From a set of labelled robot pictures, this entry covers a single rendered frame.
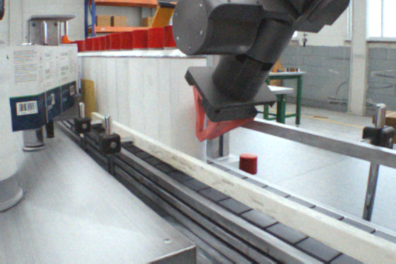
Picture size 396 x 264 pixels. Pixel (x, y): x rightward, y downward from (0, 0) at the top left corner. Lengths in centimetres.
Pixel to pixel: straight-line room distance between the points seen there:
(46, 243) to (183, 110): 25
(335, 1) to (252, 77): 12
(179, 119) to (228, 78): 12
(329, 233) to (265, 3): 20
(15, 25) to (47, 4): 84
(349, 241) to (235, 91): 20
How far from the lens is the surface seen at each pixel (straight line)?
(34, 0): 818
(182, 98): 46
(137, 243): 32
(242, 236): 35
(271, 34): 34
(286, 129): 40
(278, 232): 34
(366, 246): 27
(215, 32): 29
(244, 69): 37
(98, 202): 41
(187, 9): 31
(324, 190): 58
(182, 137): 47
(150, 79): 55
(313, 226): 30
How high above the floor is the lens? 105
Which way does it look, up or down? 11 degrees down
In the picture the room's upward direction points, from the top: straight up
